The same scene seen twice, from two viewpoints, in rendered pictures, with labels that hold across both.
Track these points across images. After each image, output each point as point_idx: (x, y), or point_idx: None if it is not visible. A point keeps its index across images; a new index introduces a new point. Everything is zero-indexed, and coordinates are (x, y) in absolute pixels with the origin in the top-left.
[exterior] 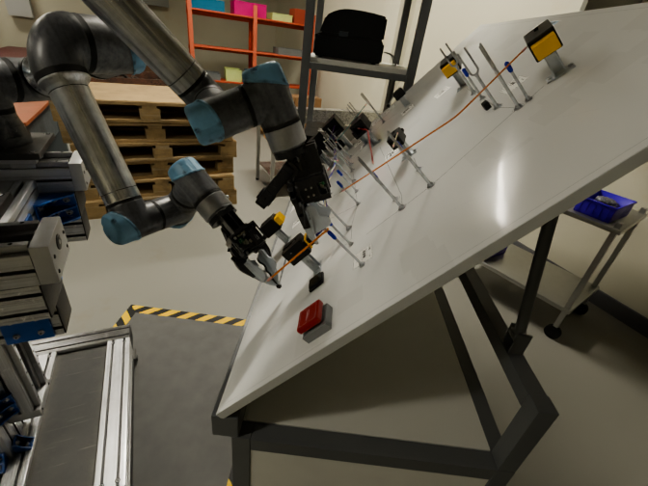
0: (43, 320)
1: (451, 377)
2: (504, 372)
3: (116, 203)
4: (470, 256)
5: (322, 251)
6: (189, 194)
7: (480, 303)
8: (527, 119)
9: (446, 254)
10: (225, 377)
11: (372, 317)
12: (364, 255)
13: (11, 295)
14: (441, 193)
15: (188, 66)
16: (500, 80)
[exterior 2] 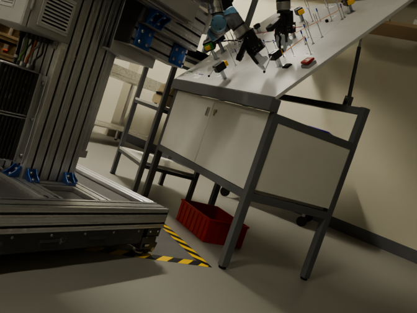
0: (183, 55)
1: None
2: (347, 111)
3: (221, 12)
4: (357, 37)
5: (273, 64)
6: (237, 20)
7: (326, 101)
8: (349, 20)
9: (348, 40)
10: (262, 95)
11: (334, 54)
12: (308, 53)
13: (195, 31)
14: (330, 36)
15: None
16: (339, 9)
